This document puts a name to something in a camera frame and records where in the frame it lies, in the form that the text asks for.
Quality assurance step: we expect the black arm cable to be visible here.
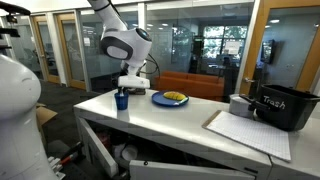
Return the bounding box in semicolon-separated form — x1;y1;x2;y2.
139;52;162;77

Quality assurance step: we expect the wooden glass door with handle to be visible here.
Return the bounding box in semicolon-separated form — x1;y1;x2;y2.
238;0;320;96

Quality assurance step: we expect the white cabinet door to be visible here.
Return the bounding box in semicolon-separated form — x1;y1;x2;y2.
77;115;120;179

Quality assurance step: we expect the red black hand tool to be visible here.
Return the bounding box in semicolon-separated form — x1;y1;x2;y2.
59;141;85;166

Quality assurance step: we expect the blue plastic cup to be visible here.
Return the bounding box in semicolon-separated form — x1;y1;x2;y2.
114;91;130;111

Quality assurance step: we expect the white metal bracket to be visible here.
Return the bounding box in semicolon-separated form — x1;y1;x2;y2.
47;155;67;180

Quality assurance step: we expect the black camera stand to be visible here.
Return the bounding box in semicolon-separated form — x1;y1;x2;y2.
0;1;32;52

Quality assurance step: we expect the brown cardboard box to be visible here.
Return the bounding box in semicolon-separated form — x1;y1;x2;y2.
35;102;59;135

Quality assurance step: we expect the black trash bin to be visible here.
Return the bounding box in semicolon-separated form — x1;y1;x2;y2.
239;83;320;132

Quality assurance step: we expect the blue round plate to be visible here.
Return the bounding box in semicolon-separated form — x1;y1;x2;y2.
151;90;190;108

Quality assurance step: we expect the white round bowl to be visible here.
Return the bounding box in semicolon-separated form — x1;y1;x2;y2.
120;144;139;162

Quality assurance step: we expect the orange sofa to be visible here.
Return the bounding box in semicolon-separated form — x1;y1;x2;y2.
154;70;226;102

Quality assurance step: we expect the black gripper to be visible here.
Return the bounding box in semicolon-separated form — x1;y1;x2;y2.
117;86;132;98

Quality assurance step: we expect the dark wall television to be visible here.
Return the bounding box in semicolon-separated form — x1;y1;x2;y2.
260;39;277;65

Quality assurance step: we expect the white wall sign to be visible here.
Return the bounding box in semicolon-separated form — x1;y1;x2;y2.
223;40;242;56

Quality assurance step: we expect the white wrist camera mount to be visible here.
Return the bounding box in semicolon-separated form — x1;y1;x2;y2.
117;75;152;90

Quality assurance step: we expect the yellow toy food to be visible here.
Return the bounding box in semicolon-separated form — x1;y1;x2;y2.
162;91;188;102

